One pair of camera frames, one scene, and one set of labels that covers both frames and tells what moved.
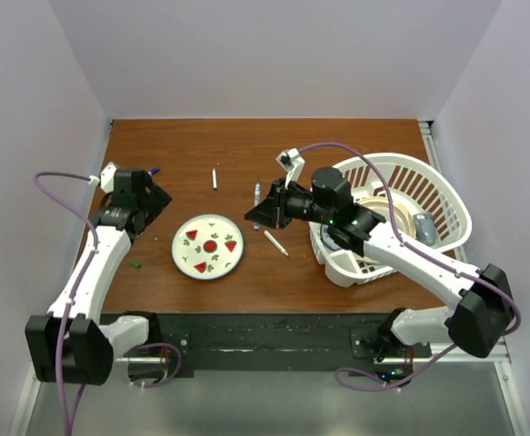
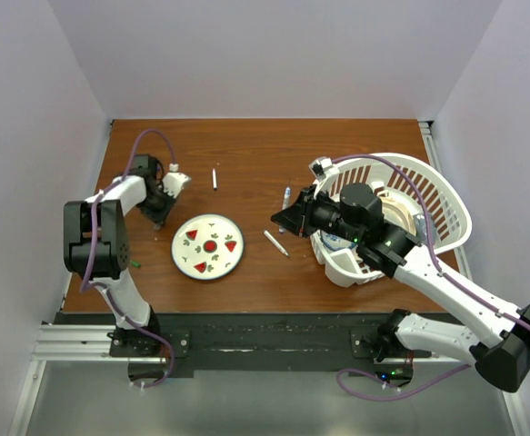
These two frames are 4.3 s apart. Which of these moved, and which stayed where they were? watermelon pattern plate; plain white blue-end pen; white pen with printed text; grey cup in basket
Moved: white pen with printed text
Stayed: watermelon pattern plate; grey cup in basket; plain white blue-end pen
